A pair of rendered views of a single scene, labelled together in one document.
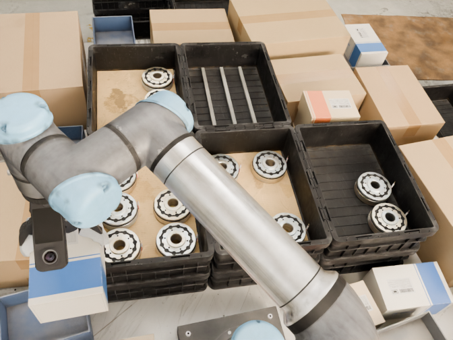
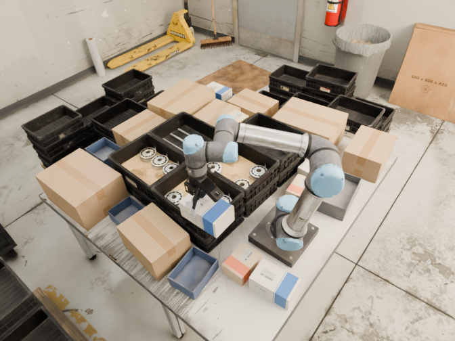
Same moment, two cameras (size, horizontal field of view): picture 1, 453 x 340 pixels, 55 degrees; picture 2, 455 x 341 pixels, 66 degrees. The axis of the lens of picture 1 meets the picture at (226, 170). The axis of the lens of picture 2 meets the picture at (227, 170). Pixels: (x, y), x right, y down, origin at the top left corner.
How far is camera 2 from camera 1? 0.90 m
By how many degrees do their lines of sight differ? 20
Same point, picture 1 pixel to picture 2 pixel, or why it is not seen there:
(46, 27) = (73, 162)
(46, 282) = (212, 216)
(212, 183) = (258, 128)
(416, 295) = not seen: hidden behind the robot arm
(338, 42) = (210, 94)
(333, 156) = not seen: hidden behind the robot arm
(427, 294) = not seen: hidden behind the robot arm
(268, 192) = (238, 166)
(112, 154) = (227, 136)
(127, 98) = (141, 170)
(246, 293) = (260, 210)
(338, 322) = (316, 141)
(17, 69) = (80, 187)
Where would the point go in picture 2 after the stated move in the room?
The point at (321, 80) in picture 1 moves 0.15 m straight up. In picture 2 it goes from (218, 113) to (217, 94)
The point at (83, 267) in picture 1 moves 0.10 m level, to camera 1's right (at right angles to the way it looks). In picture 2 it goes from (219, 204) to (240, 195)
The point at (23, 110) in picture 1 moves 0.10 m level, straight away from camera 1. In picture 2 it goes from (195, 139) to (170, 132)
